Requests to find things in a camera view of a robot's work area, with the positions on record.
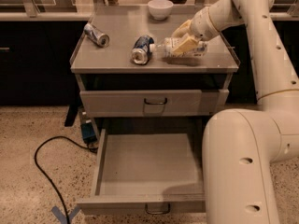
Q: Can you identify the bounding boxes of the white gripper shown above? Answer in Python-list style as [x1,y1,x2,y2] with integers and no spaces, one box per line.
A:
[171,7,219,56]

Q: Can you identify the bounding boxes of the clear plastic water bottle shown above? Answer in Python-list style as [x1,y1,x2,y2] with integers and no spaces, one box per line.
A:
[149,37,207,58]

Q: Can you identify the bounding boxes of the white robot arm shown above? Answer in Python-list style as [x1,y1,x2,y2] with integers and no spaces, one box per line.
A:
[173,0,299,224]

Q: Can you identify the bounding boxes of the grey metal drawer cabinet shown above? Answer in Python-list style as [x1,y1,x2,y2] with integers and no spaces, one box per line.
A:
[69,5,241,217]

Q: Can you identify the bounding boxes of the closed top drawer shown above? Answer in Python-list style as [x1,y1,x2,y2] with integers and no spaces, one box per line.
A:
[80,90,229,118]

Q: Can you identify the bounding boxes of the open middle drawer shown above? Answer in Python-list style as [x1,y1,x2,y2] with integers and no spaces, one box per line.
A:
[78,129,206,215]

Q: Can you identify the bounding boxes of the white ceramic bowl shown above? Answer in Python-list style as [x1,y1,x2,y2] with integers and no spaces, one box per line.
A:
[148,0,174,20]

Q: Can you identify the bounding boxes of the blue crushed soda can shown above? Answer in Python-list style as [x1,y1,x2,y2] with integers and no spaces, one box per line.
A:
[131,35,154,65]

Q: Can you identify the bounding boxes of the silver blue can left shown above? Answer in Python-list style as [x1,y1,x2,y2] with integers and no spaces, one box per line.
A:
[84,23,109,48]

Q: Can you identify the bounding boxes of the blue power box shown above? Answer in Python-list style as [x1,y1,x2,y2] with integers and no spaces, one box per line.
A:
[80,120,97,145]

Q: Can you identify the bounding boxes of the blue tape floor mark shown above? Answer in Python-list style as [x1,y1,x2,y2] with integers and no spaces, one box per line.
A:
[51,206,79,224]

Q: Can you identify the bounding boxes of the black floor cable left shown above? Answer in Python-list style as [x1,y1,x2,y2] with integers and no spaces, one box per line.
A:
[34,135,99,224]

